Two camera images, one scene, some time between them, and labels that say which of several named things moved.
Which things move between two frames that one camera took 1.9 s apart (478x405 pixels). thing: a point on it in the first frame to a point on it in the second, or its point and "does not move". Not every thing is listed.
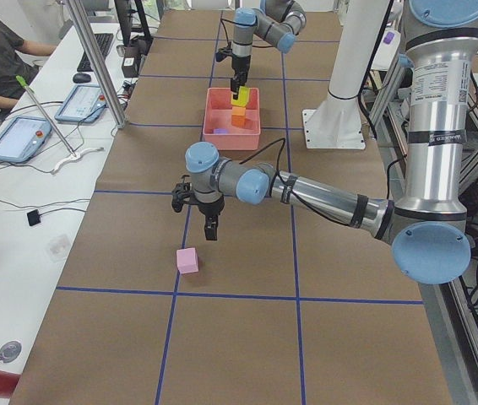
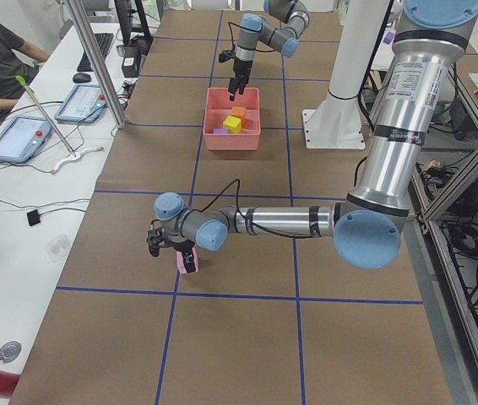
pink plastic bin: [219, 133] does not move
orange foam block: [238, 116] does not move
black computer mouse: [81, 78] does not move
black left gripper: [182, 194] to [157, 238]
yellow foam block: [243, 97] to [232, 124]
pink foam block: [187, 261] does not move
